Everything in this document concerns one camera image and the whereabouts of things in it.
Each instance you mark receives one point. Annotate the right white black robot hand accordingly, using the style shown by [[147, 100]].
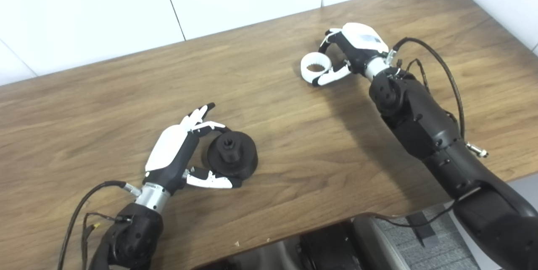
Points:
[[361, 45]]

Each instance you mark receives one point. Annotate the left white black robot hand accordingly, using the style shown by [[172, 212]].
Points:
[[170, 152]]

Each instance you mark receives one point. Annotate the round black part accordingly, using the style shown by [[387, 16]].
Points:
[[243, 160]]

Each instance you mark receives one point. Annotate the glossy black robot torso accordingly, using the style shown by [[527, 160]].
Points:
[[332, 249]]

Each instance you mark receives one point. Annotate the black floor strip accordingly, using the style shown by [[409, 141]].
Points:
[[424, 232]]

